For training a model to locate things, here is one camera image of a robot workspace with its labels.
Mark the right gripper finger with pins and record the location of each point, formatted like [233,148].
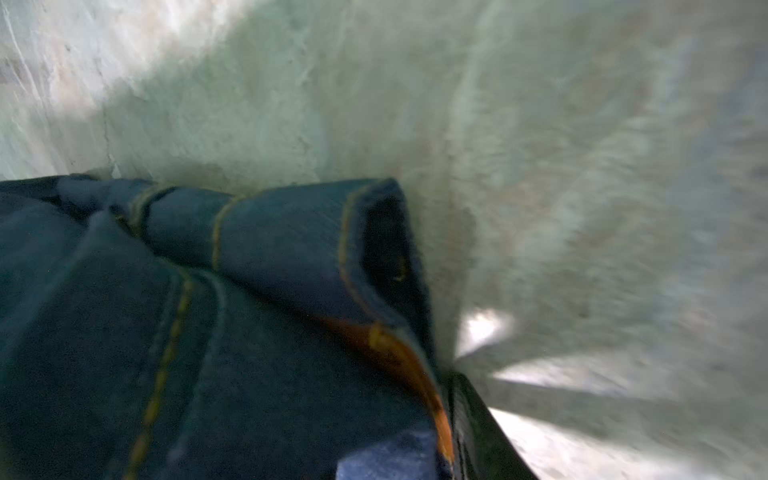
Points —
[482,450]

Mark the dark blue denim trousers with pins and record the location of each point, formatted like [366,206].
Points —
[154,331]

